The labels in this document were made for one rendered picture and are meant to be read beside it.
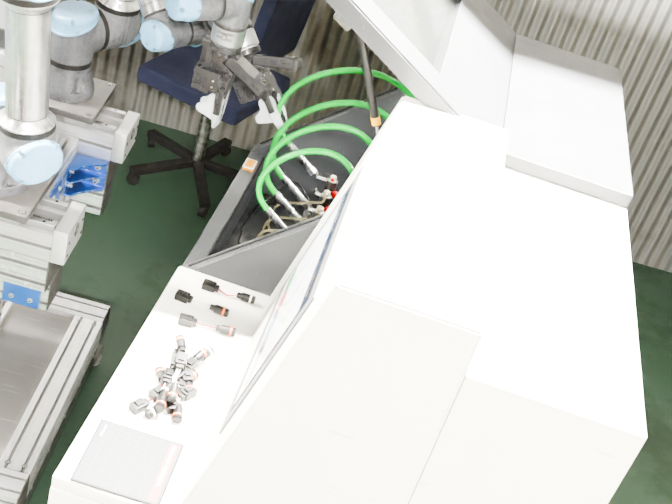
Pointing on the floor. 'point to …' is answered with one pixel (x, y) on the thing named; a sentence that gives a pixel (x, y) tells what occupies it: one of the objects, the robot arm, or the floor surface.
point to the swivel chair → (294, 24)
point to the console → (370, 330)
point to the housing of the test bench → (552, 304)
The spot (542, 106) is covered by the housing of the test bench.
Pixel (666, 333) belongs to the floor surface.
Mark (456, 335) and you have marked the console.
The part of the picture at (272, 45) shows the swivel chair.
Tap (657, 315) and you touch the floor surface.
